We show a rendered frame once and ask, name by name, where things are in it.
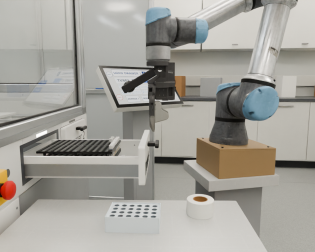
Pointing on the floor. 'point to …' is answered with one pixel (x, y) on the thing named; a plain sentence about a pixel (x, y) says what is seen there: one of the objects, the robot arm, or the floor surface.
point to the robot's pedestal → (233, 190)
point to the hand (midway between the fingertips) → (151, 126)
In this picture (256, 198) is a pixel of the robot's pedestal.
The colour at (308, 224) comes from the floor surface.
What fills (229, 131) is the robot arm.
